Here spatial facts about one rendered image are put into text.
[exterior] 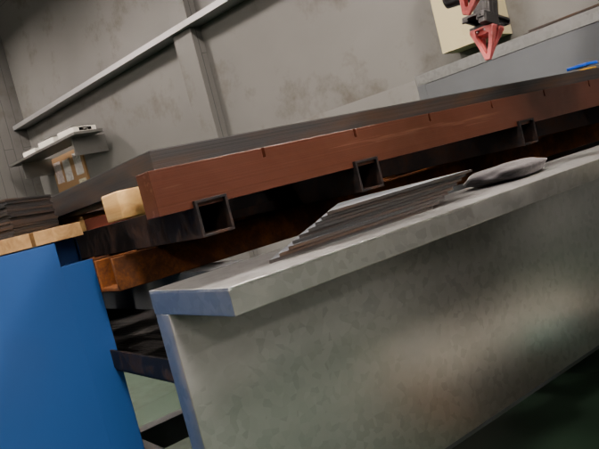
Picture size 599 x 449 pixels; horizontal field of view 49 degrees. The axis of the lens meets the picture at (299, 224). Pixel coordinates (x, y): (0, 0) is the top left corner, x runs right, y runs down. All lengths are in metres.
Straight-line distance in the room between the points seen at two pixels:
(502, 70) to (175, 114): 5.37
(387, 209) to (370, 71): 4.58
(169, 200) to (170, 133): 6.64
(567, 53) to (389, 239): 1.55
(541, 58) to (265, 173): 1.52
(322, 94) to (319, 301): 4.92
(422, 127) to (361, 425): 0.51
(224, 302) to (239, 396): 0.21
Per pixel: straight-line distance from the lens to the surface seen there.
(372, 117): 1.15
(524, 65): 2.36
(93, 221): 1.56
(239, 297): 0.67
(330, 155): 1.02
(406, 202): 0.93
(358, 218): 0.87
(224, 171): 0.91
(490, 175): 1.13
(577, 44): 2.26
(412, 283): 1.05
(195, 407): 0.84
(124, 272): 1.00
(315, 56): 5.83
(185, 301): 0.76
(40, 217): 1.16
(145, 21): 7.68
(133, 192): 0.94
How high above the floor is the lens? 0.76
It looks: 4 degrees down
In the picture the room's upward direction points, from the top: 14 degrees counter-clockwise
